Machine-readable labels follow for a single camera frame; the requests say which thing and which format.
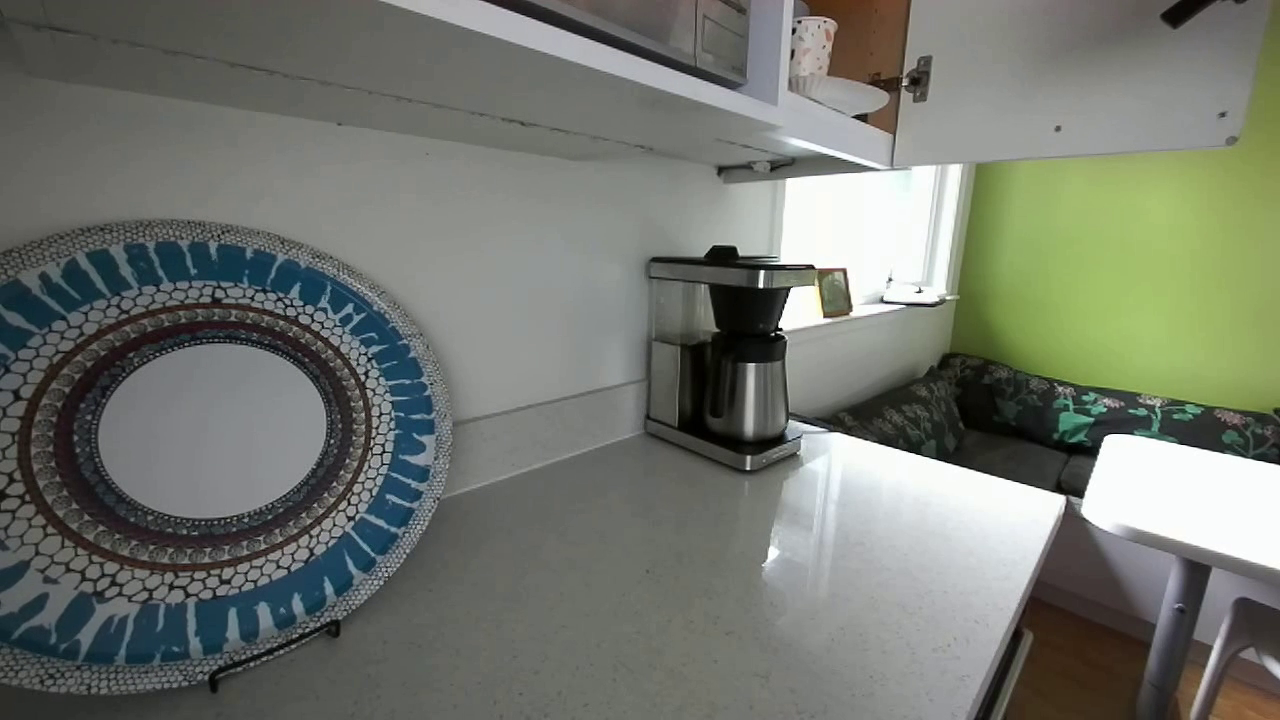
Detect white paper plate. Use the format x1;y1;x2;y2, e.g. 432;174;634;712
794;71;896;124

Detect dotted white paper cup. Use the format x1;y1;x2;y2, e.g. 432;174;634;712
783;12;845;83

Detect white open cabinet door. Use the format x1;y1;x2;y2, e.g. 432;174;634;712
887;0;1280;174

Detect metal cabinet hinge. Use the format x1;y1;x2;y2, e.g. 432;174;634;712
864;53;935;112

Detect white upper cabinet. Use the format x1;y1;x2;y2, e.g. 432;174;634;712
0;0;896;185

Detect bright window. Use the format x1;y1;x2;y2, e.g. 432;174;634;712
776;161;974;331

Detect dark floral sofa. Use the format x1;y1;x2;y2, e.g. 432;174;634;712
827;349;1280;500

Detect white dining table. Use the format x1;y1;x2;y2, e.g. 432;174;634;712
1075;432;1280;720

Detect dark patterned cushion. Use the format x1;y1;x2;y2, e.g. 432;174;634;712
835;376;974;465

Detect steel drip coffee maker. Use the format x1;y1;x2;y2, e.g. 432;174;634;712
646;246;822;482

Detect silver microwave oven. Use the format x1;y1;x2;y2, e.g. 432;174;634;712
489;0;753;93

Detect stainless steel coffee carafe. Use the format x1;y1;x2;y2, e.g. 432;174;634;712
701;331;798;448

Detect grey metal chair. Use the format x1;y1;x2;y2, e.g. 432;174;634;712
1184;594;1280;720

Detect blue patterned decorative plate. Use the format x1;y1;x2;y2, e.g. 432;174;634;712
0;217;458;699

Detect small picture frame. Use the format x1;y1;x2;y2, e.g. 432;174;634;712
811;266;860;323

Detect black wire plate stand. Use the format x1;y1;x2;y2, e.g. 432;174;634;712
205;612;350;695

